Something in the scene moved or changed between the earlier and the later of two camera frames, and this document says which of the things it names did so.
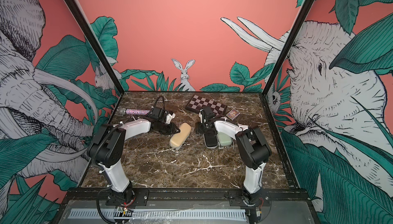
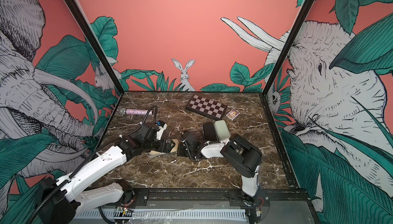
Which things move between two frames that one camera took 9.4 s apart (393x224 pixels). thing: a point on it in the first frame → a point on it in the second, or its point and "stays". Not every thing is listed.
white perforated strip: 157,214 stays
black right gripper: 198,128 → 180,151
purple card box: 233,114 stays
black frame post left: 90,33 stays
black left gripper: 172,130 → 162,148
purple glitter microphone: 124,111 stays
